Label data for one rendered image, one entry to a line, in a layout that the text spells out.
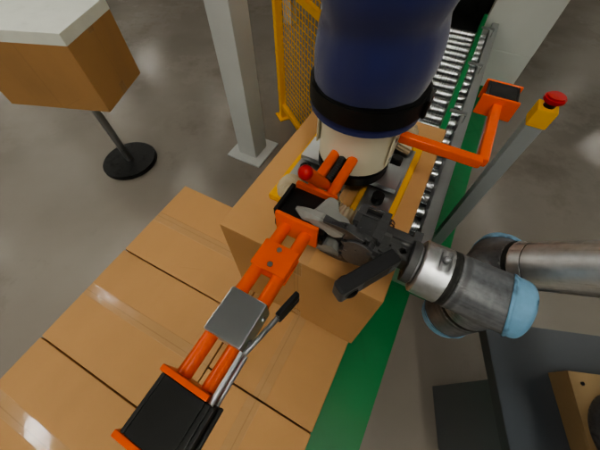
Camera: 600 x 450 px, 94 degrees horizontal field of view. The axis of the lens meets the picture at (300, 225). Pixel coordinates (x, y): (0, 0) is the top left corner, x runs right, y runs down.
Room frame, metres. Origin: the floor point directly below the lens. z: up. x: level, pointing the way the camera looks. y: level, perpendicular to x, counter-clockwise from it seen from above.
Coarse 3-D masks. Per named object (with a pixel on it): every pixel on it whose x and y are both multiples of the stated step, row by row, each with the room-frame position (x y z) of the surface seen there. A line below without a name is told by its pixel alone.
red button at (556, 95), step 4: (548, 92) 0.92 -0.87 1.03; (552, 92) 0.91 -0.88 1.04; (556, 92) 0.91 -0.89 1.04; (560, 92) 0.91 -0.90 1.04; (544, 96) 0.90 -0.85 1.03; (548, 96) 0.89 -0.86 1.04; (552, 96) 0.89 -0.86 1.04; (556, 96) 0.89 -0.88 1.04; (560, 96) 0.89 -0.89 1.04; (564, 96) 0.89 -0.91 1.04; (544, 100) 0.90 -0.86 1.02; (548, 100) 0.88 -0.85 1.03; (552, 100) 0.87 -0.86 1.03; (556, 100) 0.87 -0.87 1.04; (560, 100) 0.87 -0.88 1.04; (564, 100) 0.87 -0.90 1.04; (544, 104) 0.89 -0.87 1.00; (548, 104) 0.88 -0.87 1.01; (552, 104) 0.86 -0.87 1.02; (556, 104) 0.86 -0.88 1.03; (560, 104) 0.86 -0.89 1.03; (548, 108) 0.88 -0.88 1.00; (552, 108) 0.87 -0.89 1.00
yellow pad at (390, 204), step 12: (396, 156) 0.53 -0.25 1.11; (408, 156) 0.55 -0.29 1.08; (420, 156) 0.56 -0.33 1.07; (408, 168) 0.51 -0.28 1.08; (408, 180) 0.47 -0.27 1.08; (360, 192) 0.43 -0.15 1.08; (372, 192) 0.43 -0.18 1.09; (384, 192) 0.43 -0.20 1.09; (396, 192) 0.43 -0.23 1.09; (360, 204) 0.39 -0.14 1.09; (372, 204) 0.39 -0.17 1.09; (384, 204) 0.39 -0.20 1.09; (396, 204) 0.40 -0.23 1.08
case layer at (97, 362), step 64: (192, 192) 0.87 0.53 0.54; (128, 256) 0.52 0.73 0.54; (192, 256) 0.52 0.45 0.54; (64, 320) 0.26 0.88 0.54; (128, 320) 0.26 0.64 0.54; (192, 320) 0.26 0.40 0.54; (0, 384) 0.05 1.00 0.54; (64, 384) 0.05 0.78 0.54; (128, 384) 0.05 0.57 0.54; (256, 384) 0.05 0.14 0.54; (320, 384) 0.05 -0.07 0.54; (0, 448) -0.12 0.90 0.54; (64, 448) -0.12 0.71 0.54; (256, 448) -0.12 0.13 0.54
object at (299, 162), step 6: (312, 138) 0.63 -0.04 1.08; (300, 156) 0.56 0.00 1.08; (294, 162) 0.53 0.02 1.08; (300, 162) 0.53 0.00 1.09; (306, 162) 0.50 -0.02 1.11; (312, 162) 0.53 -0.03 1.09; (288, 168) 0.52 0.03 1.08; (294, 168) 0.51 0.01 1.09; (312, 168) 0.51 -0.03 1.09; (318, 168) 0.51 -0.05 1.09; (276, 186) 0.45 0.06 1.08; (270, 192) 0.43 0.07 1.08; (276, 192) 0.43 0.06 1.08; (276, 198) 0.42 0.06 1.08
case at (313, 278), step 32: (288, 160) 0.56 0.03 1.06; (256, 192) 0.45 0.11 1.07; (352, 192) 0.45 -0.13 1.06; (416, 192) 0.45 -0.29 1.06; (224, 224) 0.35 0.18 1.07; (256, 224) 0.35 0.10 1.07; (320, 256) 0.27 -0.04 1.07; (256, 288) 0.32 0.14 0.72; (288, 288) 0.26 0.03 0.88; (320, 288) 0.22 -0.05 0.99; (384, 288) 0.20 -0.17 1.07; (320, 320) 0.21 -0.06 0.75; (352, 320) 0.18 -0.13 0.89
